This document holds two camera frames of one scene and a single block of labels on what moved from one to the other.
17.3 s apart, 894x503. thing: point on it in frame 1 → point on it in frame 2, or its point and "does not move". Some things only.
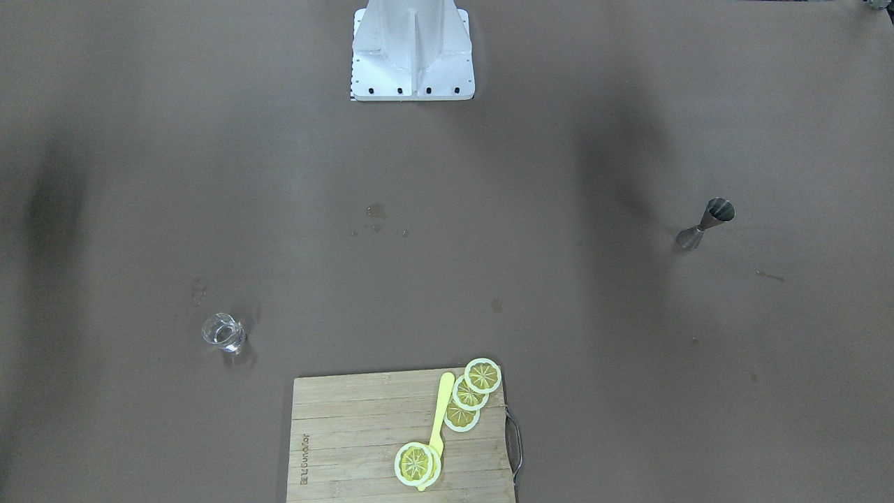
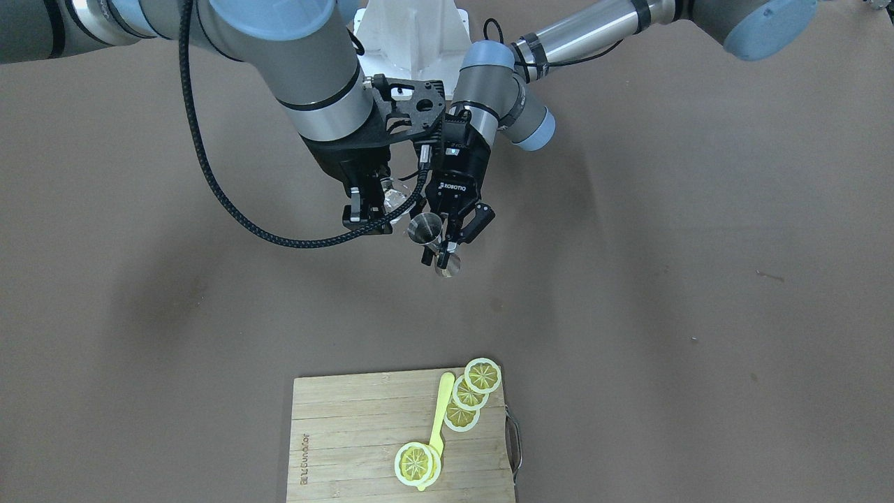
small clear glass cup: [224, 331] → [396, 194]
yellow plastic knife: [438, 442] does not move
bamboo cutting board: [347, 429] does not move
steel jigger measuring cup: [719, 210] → [425, 228]
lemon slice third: [461, 420] does not move
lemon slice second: [466, 398] does not move
